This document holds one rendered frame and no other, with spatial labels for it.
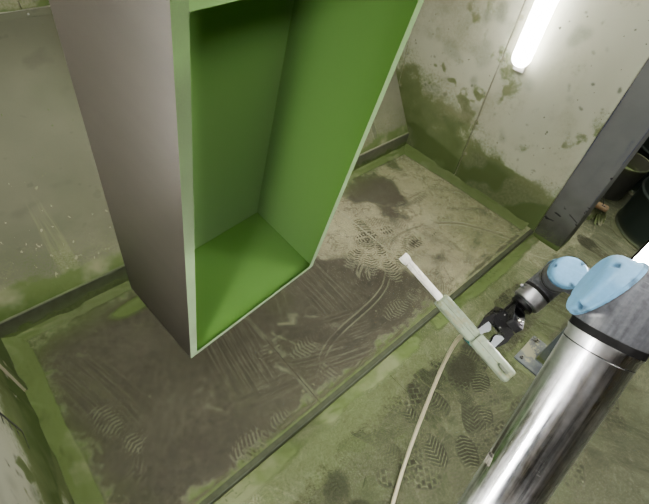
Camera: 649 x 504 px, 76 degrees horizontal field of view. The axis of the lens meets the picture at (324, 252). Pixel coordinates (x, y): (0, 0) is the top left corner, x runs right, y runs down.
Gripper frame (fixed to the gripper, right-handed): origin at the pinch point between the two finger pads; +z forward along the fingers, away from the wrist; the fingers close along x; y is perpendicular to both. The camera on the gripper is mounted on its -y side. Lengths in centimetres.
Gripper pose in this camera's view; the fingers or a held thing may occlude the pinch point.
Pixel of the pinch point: (476, 345)
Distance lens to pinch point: 141.8
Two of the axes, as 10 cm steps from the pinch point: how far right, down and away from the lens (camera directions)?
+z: -7.5, 6.6, 0.6
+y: 1.0, 0.3, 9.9
